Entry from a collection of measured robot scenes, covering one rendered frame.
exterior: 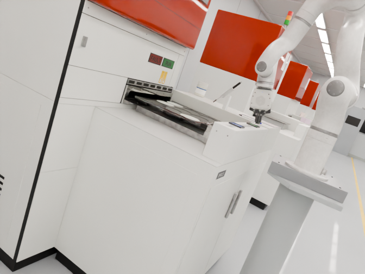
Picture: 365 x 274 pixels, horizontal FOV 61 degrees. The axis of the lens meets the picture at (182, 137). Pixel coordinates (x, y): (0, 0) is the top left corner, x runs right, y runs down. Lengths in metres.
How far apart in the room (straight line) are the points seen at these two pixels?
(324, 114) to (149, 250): 0.91
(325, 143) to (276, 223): 0.41
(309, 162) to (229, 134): 0.41
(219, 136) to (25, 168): 0.82
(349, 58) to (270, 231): 0.81
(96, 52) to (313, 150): 0.99
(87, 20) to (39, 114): 0.42
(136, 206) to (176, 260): 0.27
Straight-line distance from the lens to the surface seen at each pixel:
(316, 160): 1.43
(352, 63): 1.50
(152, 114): 1.58
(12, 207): 1.58
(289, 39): 1.58
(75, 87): 1.34
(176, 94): 1.90
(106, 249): 1.51
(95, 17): 1.32
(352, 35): 1.51
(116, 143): 1.37
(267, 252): 1.54
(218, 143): 1.20
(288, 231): 1.50
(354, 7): 1.53
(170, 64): 1.81
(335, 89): 1.37
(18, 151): 1.50
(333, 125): 1.43
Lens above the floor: 1.11
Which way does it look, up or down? 12 degrees down
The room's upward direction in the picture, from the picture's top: 20 degrees clockwise
